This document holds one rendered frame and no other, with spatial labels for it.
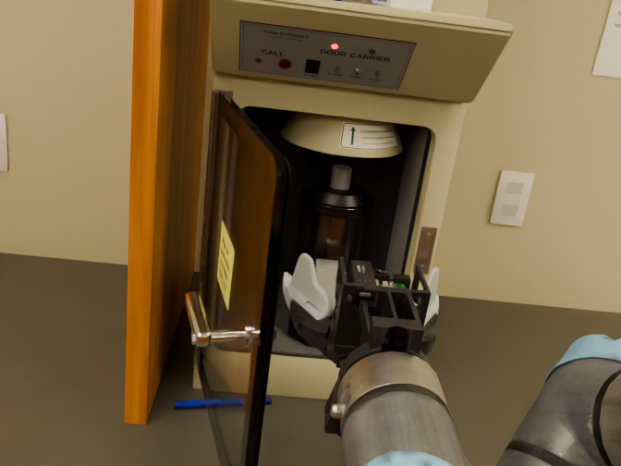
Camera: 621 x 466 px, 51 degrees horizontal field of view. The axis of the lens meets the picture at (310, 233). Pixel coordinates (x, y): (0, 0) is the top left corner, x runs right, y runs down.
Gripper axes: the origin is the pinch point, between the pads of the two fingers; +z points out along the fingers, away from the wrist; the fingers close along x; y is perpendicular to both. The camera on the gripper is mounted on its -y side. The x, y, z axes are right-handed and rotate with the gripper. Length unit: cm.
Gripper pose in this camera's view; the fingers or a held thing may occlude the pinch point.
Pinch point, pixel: (358, 287)
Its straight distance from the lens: 67.1
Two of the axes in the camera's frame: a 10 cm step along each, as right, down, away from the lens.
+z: -0.2, -3.9, 9.2
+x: -9.9, -1.1, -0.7
